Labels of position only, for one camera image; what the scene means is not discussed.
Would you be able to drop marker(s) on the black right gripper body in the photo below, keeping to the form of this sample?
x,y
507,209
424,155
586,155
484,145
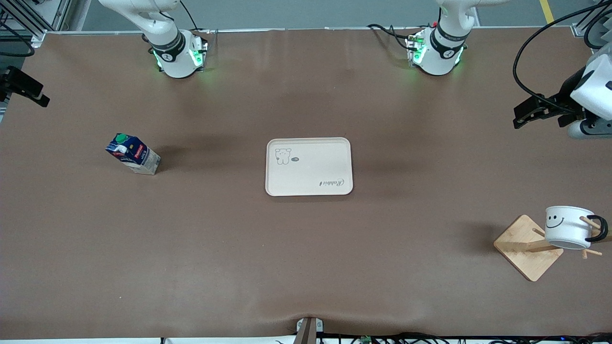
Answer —
x,y
10,79

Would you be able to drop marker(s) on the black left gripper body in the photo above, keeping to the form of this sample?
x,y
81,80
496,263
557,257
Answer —
x,y
566,97

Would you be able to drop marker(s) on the blue milk carton green cap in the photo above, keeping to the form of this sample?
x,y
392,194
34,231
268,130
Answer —
x,y
136,155

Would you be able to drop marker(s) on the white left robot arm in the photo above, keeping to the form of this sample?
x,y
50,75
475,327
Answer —
x,y
440,52

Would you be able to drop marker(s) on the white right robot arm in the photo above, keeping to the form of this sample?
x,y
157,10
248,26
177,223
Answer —
x,y
172,52

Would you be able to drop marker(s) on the cream tray with bear print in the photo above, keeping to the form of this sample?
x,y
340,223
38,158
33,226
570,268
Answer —
x,y
311,167

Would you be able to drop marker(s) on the wooden mug tree stand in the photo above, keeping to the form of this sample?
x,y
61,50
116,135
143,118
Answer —
x,y
523,248

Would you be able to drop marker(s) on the brown table cover mat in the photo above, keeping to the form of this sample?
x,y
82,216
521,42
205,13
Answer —
x,y
306,263

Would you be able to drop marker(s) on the aluminium frame profile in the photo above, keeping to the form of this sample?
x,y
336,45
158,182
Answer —
x,y
33,19
590,24

